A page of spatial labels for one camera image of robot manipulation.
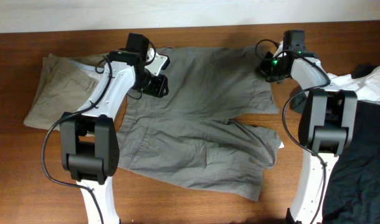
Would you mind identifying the grey cargo shorts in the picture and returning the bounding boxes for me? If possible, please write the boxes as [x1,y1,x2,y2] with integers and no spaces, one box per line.
[117,46,282,201]

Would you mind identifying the beige shorts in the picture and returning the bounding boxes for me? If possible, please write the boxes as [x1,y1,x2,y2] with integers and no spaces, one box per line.
[23,54,130,131]

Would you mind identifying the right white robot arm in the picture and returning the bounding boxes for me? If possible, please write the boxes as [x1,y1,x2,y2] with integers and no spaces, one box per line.
[258,30,358,223]

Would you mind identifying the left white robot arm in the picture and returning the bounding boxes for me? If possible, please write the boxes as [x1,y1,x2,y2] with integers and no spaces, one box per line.
[59,33,169,223]

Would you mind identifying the white shirt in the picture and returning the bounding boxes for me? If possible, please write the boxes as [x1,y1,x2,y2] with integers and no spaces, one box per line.
[328,66,380,103]

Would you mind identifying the black garment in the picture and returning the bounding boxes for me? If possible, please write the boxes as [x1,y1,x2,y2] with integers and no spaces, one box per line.
[290,63,380,224]

